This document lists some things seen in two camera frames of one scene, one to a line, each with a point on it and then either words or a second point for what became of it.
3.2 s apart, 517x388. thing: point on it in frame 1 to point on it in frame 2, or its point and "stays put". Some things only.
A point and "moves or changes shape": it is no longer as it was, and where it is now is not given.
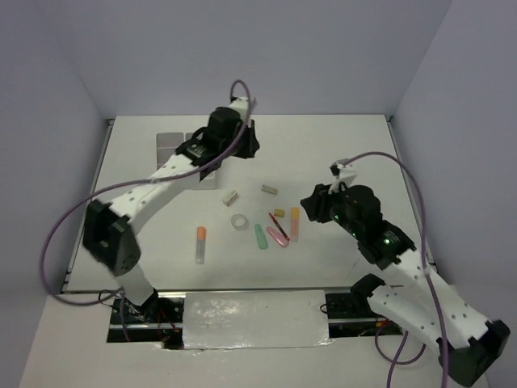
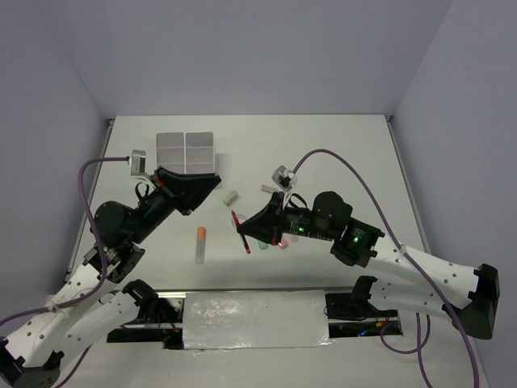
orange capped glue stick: x=200 y=245 stays put
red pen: x=282 y=231 moves or changes shape
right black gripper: x=319 y=199 to x=266 y=225
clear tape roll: x=240 y=222 stays put
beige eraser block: x=269 y=189 stays put
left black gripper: x=252 y=143 to x=189 y=189
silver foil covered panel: x=239 y=320 stays put
